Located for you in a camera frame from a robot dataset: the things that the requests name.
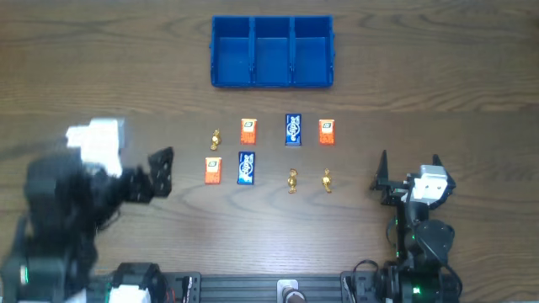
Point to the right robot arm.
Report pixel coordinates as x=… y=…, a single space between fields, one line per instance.
x=433 y=240

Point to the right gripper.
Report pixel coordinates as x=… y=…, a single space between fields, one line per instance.
x=393 y=191

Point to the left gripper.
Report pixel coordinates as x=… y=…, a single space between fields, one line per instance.
x=137 y=187

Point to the blue candy pack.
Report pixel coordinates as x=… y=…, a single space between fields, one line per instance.
x=246 y=168
x=293 y=129

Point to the blue tray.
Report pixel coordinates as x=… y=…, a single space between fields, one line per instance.
x=271 y=63

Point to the gold candy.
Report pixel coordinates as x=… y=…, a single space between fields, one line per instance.
x=292 y=181
x=327 y=180
x=215 y=139

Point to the mounting rail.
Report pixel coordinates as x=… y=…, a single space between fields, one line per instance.
x=244 y=288

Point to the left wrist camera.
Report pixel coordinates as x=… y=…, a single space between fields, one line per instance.
x=99 y=143

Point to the orange candy box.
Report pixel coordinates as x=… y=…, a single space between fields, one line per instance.
x=213 y=170
x=327 y=131
x=249 y=131

